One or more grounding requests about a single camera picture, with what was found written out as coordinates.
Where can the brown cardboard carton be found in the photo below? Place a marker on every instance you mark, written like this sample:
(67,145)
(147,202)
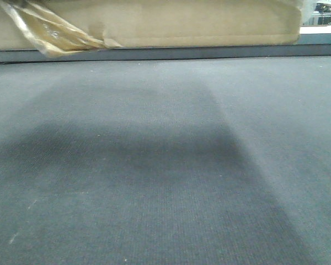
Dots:
(57,28)

